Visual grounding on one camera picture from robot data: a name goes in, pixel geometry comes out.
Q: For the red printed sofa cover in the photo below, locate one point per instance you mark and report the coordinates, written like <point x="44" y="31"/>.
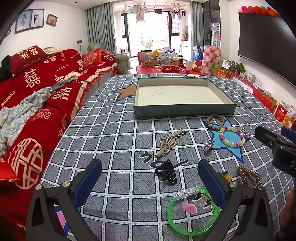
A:
<point x="41" y="76"/>

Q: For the white cup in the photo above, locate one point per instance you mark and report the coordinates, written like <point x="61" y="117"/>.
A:
<point x="189" y="65"/>

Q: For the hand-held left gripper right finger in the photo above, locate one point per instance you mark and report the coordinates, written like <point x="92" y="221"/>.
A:
<point x="212" y="185"/>

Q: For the hanging laundry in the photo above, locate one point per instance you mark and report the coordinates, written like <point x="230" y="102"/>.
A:
<point x="143" y="11"/>

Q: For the large framed wall photo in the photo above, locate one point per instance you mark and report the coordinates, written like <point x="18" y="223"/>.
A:
<point x="29" y="20"/>

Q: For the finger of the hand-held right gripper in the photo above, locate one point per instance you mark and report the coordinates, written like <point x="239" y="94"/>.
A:
<point x="268" y="138"/>
<point x="289" y="135"/>

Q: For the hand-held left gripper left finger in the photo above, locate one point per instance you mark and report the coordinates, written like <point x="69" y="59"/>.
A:
<point x="89" y="180"/>

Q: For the silver metal hair clip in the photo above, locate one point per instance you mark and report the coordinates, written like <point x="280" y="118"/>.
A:
<point x="179" y="133"/>

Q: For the orange snack box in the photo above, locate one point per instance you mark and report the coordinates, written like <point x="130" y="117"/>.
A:
<point x="283" y="114"/>

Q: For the purple rhinestone hair clip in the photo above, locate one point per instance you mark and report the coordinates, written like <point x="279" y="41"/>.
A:
<point x="209" y="147"/>

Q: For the beige armchair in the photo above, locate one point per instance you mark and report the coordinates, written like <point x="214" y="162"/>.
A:
<point x="123" y="60"/>

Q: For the person's right hand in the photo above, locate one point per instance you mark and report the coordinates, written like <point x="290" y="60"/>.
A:
<point x="291" y="208"/>

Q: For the large red printed cushion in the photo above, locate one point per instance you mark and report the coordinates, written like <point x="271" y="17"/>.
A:
<point x="27" y="58"/>

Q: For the grey braided garment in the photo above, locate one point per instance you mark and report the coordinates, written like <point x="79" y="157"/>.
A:
<point x="64" y="83"/>

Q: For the grey checked star table cloth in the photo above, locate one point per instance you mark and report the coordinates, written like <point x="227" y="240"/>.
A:
<point x="111" y="139"/>

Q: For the grey-green cardboard box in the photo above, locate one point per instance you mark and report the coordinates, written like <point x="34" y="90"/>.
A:
<point x="180" y="92"/>

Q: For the pink wrapped gift box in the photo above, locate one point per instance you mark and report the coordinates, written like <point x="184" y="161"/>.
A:
<point x="210" y="60"/>

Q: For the dark tall cabinet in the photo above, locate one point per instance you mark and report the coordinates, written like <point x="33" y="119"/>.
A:
<point x="211" y="20"/>

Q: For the beige hair clip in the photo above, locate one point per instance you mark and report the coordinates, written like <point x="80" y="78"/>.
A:
<point x="167" y="141"/>

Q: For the green transparent bangle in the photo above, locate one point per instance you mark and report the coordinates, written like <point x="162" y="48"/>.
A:
<point x="171" y="213"/>

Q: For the red carton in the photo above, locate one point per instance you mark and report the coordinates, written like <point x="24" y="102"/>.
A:
<point x="263" y="98"/>

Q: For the red plastic basin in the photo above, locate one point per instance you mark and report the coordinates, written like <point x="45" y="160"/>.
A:
<point x="170" y="69"/>

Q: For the silver rhinestone hair clip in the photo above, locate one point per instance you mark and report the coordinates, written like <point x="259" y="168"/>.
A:
<point x="245" y="132"/>

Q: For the plain red cushion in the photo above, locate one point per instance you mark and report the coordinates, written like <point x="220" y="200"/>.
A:
<point x="8" y="171"/>

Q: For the grey-green curtain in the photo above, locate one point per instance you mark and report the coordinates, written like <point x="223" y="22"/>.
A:
<point x="99" y="25"/>

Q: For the black claw hair clip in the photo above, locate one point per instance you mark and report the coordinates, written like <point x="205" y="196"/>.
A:
<point x="168" y="172"/>

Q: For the small framed wall photo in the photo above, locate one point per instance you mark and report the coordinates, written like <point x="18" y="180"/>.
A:
<point x="51" y="20"/>

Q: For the pale blue garment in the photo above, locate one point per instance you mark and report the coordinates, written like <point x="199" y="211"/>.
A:
<point x="18" y="111"/>

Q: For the small red patterned cushion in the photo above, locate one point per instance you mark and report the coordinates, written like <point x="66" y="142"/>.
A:
<point x="91" y="58"/>

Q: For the row of colourful paper flowers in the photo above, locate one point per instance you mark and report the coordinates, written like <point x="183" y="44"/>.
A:
<point x="256" y="10"/>

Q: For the green potted plant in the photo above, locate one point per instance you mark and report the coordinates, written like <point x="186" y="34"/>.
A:
<point x="239" y="67"/>

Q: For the black wall television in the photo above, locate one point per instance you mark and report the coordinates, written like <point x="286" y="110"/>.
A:
<point x="263" y="41"/>

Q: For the black garment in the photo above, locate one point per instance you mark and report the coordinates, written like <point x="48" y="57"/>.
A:
<point x="4" y="68"/>

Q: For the glass snack jar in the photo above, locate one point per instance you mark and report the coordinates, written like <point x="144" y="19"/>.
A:
<point x="147" y="59"/>

